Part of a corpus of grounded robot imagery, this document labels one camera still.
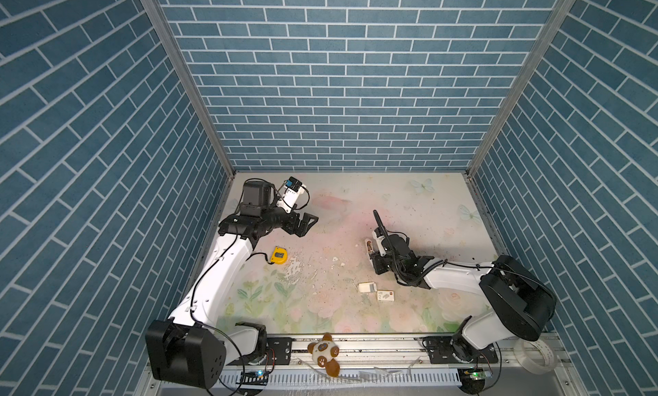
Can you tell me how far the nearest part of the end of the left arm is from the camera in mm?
535

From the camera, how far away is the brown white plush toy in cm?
71

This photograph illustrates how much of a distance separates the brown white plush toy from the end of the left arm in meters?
0.34
